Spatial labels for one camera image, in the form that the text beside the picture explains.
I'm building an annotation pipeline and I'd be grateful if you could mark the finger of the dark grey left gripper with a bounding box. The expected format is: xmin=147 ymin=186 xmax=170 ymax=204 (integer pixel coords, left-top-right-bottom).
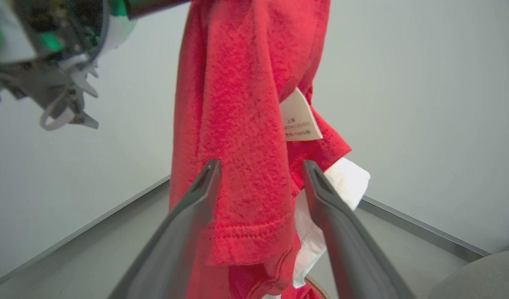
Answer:
xmin=124 ymin=0 xmax=193 ymax=20

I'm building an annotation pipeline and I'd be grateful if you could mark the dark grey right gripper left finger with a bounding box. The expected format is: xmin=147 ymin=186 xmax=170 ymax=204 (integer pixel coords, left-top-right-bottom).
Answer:
xmin=108 ymin=159 xmax=222 ymax=299

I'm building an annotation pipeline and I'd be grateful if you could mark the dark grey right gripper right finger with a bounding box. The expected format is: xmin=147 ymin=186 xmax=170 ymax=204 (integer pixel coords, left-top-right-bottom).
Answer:
xmin=303 ymin=160 xmax=417 ymax=299

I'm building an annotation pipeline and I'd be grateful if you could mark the white green left gripper body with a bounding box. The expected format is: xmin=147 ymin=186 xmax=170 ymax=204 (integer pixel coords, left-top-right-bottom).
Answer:
xmin=0 ymin=0 xmax=138 ymax=132

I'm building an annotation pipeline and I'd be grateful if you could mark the red knit garment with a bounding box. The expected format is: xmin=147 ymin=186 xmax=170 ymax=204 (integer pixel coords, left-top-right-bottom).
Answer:
xmin=169 ymin=0 xmax=352 ymax=299

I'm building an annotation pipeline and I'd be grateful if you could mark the cream basket with braided rim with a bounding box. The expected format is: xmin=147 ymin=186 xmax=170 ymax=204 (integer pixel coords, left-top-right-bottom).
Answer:
xmin=304 ymin=276 xmax=331 ymax=299

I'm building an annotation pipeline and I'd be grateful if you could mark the white garment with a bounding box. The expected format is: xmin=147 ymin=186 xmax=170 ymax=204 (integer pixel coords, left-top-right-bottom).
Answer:
xmin=291 ymin=157 xmax=371 ymax=289

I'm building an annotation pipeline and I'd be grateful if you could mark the grey metal baseboard strip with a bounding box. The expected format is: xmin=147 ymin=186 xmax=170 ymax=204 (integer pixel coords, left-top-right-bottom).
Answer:
xmin=357 ymin=196 xmax=492 ymax=263
xmin=0 ymin=175 xmax=171 ymax=292

